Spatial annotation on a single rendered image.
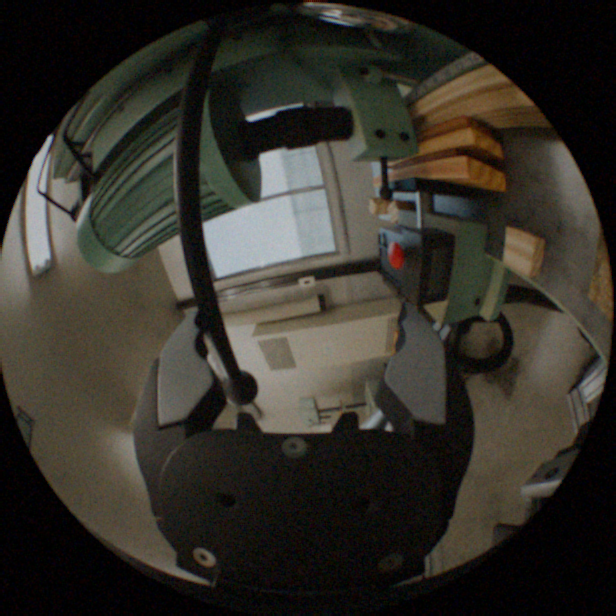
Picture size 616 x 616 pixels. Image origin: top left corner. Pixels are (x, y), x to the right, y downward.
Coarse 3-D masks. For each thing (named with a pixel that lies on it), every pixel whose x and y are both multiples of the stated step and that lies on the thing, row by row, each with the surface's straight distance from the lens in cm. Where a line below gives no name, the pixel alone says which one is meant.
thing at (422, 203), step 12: (396, 180) 24; (408, 180) 22; (420, 180) 21; (432, 180) 22; (396, 192) 28; (408, 192) 27; (420, 192) 25; (432, 192) 23; (444, 192) 23; (456, 192) 24; (468, 192) 26; (420, 204) 26; (432, 204) 26; (420, 216) 26
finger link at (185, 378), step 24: (192, 312) 12; (192, 336) 10; (168, 360) 9; (192, 360) 8; (168, 384) 8; (192, 384) 7; (216, 384) 7; (168, 408) 7; (192, 408) 7; (216, 408) 8
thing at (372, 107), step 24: (336, 72) 29; (336, 96) 30; (360, 96) 25; (384, 96) 26; (360, 120) 23; (384, 120) 24; (408, 120) 26; (360, 144) 23; (384, 144) 22; (408, 144) 24
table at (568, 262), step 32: (512, 128) 25; (544, 128) 24; (512, 160) 24; (544, 160) 23; (480, 192) 26; (512, 192) 24; (544, 192) 22; (576, 192) 22; (512, 224) 24; (544, 224) 22; (576, 224) 21; (544, 256) 22; (576, 256) 21; (544, 288) 22; (576, 288) 21; (576, 320) 22; (608, 320) 21; (608, 352) 22
